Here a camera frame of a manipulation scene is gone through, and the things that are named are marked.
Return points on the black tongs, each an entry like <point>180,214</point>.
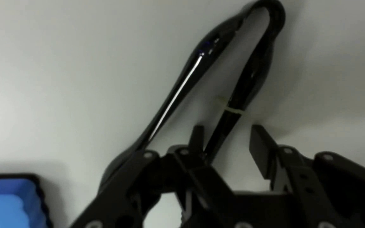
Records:
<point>199,63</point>

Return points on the blue tray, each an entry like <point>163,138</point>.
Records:
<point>9,204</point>

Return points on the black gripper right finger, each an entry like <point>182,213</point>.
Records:
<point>316,185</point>

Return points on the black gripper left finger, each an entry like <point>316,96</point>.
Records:
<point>199,181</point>

